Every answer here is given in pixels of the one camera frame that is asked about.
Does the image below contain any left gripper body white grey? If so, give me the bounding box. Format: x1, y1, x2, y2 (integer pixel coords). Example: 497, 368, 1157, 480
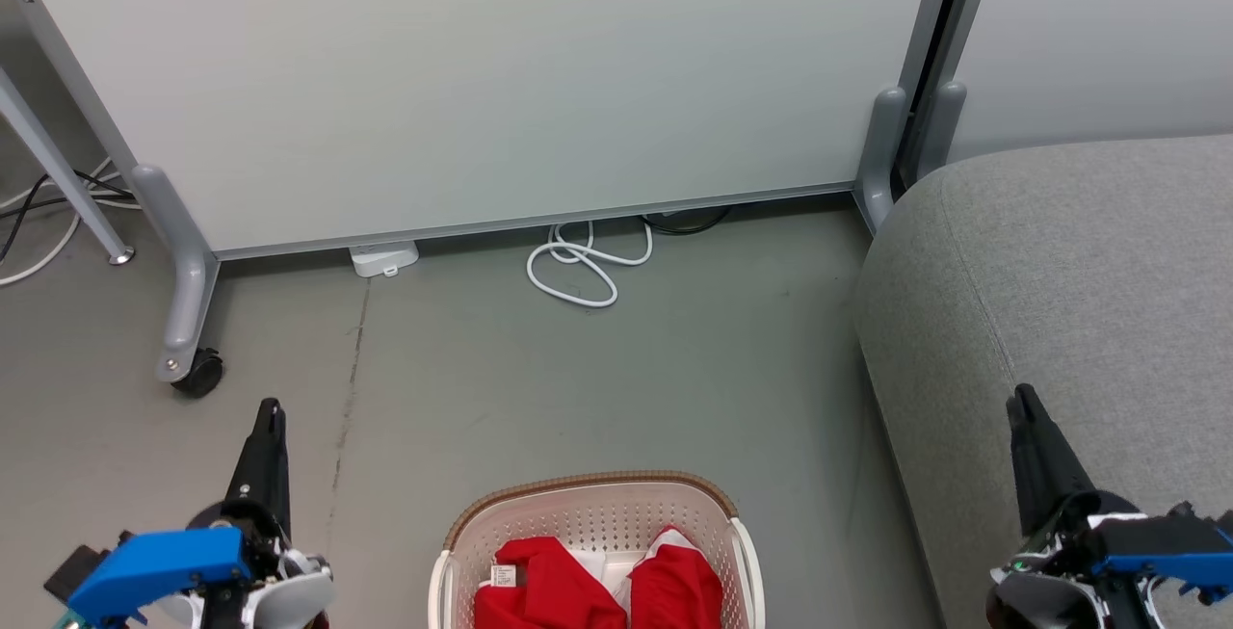
154, 496, 334, 629

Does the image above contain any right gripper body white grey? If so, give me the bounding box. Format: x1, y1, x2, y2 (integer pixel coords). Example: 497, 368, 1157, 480
986, 489, 1233, 629

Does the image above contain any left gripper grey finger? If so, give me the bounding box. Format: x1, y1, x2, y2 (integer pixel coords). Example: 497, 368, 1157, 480
224, 400, 280, 526
274, 402, 292, 538

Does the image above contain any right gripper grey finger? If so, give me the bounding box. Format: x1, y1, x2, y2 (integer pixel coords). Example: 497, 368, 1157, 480
1005, 388, 1061, 538
1019, 382, 1101, 526

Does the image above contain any red shorts elastic waist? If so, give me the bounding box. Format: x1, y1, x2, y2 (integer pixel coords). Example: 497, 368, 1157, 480
474, 537, 629, 629

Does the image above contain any red jersey white sleeve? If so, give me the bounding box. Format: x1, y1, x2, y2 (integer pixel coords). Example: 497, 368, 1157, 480
578, 525, 725, 629

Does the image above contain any grey fabric sofa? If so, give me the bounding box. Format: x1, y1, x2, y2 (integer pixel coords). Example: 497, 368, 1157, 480
855, 133, 1233, 629

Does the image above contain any black caster wheel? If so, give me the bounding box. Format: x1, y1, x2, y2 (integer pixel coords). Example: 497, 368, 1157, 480
171, 348, 224, 399

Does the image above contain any white power adapter box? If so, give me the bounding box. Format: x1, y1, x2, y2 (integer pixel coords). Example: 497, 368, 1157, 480
349, 240, 421, 279

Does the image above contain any white perforated laundry basket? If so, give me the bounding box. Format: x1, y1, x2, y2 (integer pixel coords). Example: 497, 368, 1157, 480
429, 471, 767, 629

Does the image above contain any grey metal table leg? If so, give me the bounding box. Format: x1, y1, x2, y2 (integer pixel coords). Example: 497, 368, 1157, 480
0, 66, 136, 267

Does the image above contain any wide white partition panel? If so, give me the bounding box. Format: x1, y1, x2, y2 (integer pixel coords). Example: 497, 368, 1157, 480
0, 0, 964, 385

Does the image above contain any white floor cable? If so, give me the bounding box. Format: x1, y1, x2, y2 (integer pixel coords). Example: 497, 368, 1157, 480
0, 159, 126, 288

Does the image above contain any black floor cable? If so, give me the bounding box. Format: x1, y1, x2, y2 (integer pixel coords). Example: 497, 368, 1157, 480
0, 171, 136, 264

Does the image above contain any coiled white cable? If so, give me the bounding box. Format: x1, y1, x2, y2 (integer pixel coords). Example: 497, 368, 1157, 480
526, 221, 655, 309

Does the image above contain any black cable under partition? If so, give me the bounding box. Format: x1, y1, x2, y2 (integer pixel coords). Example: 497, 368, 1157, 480
641, 207, 733, 236

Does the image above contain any white partition panel grey frame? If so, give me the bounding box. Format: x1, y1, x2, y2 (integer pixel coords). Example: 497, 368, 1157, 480
915, 0, 1233, 179

